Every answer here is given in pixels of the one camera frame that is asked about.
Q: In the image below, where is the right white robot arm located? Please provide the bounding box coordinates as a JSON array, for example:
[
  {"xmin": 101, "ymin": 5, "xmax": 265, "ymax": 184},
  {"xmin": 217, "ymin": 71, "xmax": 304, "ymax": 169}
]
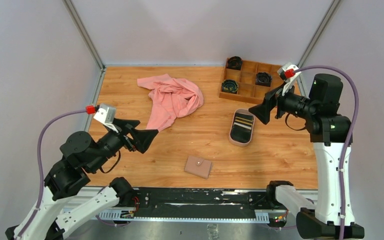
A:
[{"xmin": 249, "ymin": 73, "xmax": 365, "ymax": 240}]

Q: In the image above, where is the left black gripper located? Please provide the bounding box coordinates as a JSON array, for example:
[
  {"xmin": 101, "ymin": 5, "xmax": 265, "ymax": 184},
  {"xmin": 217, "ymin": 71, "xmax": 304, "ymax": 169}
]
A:
[{"xmin": 89, "ymin": 116, "xmax": 160, "ymax": 172}]

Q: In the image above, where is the black coil middle right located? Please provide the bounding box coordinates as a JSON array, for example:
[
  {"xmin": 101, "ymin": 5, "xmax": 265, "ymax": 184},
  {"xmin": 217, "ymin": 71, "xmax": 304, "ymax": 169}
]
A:
[{"xmin": 255, "ymin": 72, "xmax": 273, "ymax": 87}]

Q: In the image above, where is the pink oval card tray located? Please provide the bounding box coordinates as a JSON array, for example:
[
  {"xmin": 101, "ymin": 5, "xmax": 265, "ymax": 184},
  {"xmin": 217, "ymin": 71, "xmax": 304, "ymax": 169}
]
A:
[{"xmin": 228, "ymin": 108, "xmax": 256, "ymax": 147}]

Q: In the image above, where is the purple cable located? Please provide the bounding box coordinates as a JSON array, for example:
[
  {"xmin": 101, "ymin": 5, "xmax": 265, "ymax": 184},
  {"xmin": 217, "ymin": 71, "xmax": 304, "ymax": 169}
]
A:
[
  {"xmin": 13, "ymin": 105, "xmax": 97, "ymax": 240},
  {"xmin": 284, "ymin": 64, "xmax": 360, "ymax": 240}
]

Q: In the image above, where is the black striped card in tray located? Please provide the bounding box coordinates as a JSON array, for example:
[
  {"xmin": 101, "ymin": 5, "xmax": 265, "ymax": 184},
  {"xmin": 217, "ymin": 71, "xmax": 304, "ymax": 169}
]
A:
[{"xmin": 229, "ymin": 112, "xmax": 254, "ymax": 144}]

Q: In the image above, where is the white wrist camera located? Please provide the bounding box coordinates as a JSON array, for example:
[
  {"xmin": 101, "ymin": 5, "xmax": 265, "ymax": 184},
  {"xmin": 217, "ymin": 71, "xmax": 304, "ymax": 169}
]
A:
[
  {"xmin": 93, "ymin": 103, "xmax": 119, "ymax": 133},
  {"xmin": 277, "ymin": 62, "xmax": 301, "ymax": 96}
]

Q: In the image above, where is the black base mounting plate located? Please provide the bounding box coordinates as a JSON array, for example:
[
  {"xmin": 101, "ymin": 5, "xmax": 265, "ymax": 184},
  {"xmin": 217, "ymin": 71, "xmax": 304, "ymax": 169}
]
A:
[{"xmin": 100, "ymin": 186, "xmax": 300, "ymax": 228}]

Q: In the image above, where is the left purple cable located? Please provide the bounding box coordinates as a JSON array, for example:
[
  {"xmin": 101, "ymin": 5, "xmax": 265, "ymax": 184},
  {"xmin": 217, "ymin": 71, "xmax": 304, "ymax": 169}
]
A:
[{"xmin": 13, "ymin": 105, "xmax": 97, "ymax": 240}]

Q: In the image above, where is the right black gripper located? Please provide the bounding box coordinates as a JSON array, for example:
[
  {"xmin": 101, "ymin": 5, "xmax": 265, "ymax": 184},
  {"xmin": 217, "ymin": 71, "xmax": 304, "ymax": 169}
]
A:
[{"xmin": 248, "ymin": 79, "xmax": 317, "ymax": 124}]

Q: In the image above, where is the black coil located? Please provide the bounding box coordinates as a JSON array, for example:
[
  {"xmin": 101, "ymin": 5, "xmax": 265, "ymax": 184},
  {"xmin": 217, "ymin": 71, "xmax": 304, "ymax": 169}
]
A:
[
  {"xmin": 221, "ymin": 79, "xmax": 239, "ymax": 94},
  {"xmin": 226, "ymin": 56, "xmax": 243, "ymax": 71},
  {"xmin": 255, "ymin": 72, "xmax": 273, "ymax": 87}
]

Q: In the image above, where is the black coil bottom left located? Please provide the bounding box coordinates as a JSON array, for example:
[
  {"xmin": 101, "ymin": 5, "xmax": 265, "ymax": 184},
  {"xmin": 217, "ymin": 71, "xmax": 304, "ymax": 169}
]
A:
[{"xmin": 221, "ymin": 79, "xmax": 239, "ymax": 94}]

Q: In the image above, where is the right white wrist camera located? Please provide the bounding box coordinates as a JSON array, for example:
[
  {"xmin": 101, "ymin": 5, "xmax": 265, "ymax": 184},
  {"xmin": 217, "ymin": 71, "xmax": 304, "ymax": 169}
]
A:
[{"xmin": 277, "ymin": 62, "xmax": 301, "ymax": 96}]

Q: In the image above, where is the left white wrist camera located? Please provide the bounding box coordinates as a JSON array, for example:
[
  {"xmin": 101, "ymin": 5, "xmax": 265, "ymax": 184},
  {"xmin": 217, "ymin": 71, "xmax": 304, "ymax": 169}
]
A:
[{"xmin": 93, "ymin": 103, "xmax": 119, "ymax": 133}]

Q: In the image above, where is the black coil top left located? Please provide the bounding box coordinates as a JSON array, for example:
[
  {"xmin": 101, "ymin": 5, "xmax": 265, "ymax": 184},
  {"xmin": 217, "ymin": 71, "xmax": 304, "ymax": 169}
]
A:
[{"xmin": 226, "ymin": 56, "xmax": 243, "ymax": 71}]

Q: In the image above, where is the pink cloth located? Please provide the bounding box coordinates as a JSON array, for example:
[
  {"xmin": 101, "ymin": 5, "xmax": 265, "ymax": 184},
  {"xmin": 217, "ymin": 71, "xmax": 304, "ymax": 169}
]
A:
[{"xmin": 136, "ymin": 73, "xmax": 205, "ymax": 132}]

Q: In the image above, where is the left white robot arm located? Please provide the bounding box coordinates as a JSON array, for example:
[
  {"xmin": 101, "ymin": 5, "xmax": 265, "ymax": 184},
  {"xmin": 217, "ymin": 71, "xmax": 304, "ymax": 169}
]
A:
[{"xmin": 5, "ymin": 118, "xmax": 159, "ymax": 240}]

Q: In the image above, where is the wooden compartment tray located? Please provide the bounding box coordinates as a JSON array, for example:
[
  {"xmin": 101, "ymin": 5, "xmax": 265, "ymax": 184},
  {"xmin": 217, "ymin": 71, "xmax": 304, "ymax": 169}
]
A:
[{"xmin": 218, "ymin": 57, "xmax": 283, "ymax": 104}]

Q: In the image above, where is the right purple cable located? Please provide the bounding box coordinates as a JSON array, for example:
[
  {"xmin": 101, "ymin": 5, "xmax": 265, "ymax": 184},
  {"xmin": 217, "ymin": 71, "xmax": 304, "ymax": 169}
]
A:
[{"xmin": 284, "ymin": 64, "xmax": 360, "ymax": 240}]

